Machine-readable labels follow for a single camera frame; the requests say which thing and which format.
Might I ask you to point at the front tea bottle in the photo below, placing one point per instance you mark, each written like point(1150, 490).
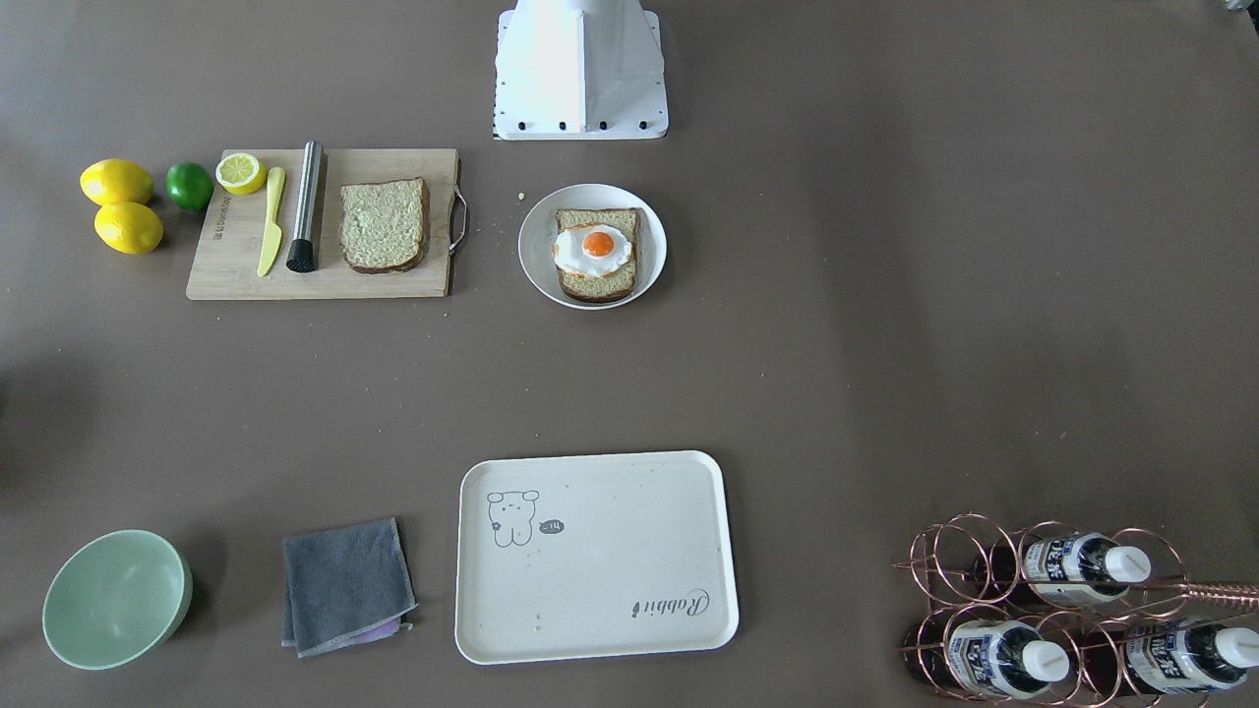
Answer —
point(987, 659)

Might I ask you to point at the cream rabbit tray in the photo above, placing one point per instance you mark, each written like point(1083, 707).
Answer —
point(575, 557)

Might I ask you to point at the green lime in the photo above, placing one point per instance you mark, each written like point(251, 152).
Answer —
point(189, 186)

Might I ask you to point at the tea bottle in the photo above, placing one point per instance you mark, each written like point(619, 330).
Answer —
point(1183, 657)
point(987, 659)
point(1076, 571)

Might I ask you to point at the upper whole lemon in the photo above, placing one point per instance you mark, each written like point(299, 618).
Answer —
point(116, 180)

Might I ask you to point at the lower whole lemon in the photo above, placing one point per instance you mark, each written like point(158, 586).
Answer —
point(128, 228)

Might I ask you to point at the grey folded cloth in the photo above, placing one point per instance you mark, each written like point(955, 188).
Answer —
point(344, 587)

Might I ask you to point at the mint green bowl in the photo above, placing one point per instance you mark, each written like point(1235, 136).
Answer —
point(115, 599)

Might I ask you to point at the bamboo cutting board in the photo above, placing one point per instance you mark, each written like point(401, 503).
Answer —
point(225, 264)

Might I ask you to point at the white round plate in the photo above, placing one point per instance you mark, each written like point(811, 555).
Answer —
point(538, 230)

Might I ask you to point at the bread slice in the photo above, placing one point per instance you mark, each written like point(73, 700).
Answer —
point(384, 226)
point(622, 282)

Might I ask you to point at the whole lemon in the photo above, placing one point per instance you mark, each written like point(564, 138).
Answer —
point(116, 180)
point(128, 228)

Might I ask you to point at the half lemon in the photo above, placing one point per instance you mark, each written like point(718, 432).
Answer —
point(241, 173)

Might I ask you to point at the steel muddler black tip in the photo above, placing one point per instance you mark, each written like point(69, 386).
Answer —
point(301, 256)

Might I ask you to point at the yellow plastic knife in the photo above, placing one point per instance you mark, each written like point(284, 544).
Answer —
point(275, 184)

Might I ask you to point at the copper wire bottle rack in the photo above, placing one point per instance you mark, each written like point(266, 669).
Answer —
point(942, 555)

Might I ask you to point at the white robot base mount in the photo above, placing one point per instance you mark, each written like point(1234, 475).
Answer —
point(579, 70)

